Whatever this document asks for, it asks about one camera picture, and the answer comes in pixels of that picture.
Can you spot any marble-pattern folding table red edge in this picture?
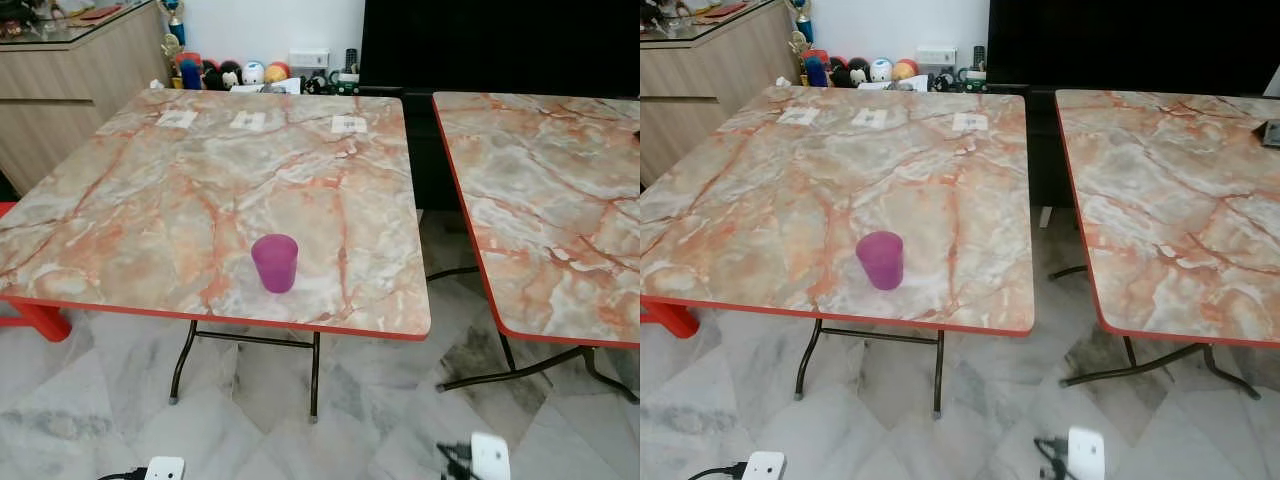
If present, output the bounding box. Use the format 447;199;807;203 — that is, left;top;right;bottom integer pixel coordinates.
432;91;641;350
0;86;433;342
640;84;1036;337
1055;88;1280;349

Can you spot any light wooden cabinet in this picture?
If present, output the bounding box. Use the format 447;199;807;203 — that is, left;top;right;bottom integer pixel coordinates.
0;0;173;197
640;0;801;189

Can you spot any dark metal table leg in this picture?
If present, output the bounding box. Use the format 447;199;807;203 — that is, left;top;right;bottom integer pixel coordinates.
168;320;199;405
931;331;947;419
794;318;825;401
307;333;322;423

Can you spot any black low cabinet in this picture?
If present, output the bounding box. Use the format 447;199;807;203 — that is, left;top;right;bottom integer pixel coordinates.
1024;86;1077;209
400;88;448;213

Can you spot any black television screen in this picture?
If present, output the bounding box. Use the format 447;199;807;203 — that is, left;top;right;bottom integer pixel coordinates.
988;0;1280;99
360;0;641;101

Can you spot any purple plastic cup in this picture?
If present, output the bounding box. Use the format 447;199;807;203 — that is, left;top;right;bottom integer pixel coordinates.
250;234;300;295
856;231;905;292

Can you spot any dark metal table crossbar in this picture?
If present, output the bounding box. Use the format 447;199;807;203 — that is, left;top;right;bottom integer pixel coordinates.
195;331;316;349
820;327;941;346

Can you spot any gold and blue trophy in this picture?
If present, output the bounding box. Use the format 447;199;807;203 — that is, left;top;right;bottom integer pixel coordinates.
160;0;189;51
787;0;813;51

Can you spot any dark metal folding table frame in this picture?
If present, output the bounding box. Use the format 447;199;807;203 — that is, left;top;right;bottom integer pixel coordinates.
428;264;641;406
1048;264;1263;401

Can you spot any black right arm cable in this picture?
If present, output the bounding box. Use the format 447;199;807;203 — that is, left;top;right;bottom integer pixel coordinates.
1035;436;1069;480
437;442;473;480

